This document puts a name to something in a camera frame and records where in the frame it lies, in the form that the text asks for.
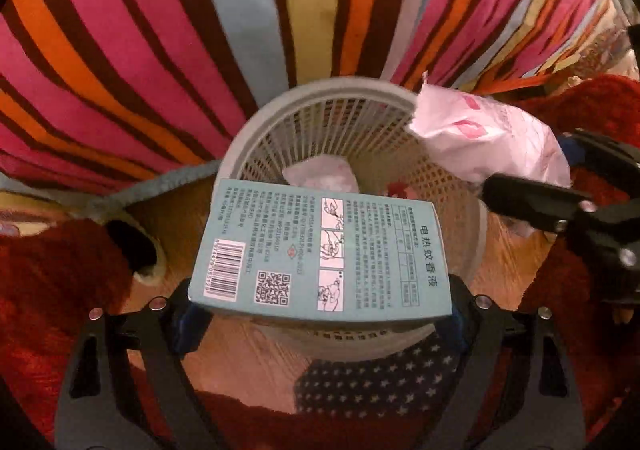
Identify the red rug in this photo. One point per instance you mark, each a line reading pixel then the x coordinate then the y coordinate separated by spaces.
pixel 45 280

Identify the white pink print wrapper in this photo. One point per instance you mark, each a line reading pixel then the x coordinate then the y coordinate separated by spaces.
pixel 475 130

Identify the teal cardboard box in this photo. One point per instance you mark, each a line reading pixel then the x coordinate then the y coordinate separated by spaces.
pixel 325 250

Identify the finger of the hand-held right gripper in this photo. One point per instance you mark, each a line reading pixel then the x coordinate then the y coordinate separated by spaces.
pixel 600 145
pixel 525 200

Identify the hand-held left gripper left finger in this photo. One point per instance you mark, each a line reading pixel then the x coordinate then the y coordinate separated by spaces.
pixel 185 330

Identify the dark star print cloth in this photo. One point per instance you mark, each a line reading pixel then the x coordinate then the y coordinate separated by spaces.
pixel 375 380

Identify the small red scrap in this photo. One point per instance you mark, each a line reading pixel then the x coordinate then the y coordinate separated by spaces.
pixel 402 190

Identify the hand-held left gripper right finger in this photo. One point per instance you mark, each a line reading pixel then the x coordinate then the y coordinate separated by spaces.
pixel 452 332

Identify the pale pink crumpled wrapper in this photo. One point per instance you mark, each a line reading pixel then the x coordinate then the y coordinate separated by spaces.
pixel 325 175

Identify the striped colourful blanket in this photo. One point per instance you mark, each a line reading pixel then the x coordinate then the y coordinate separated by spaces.
pixel 150 55

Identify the grey plastic mesh basket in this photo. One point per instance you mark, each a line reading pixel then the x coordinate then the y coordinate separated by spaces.
pixel 325 90

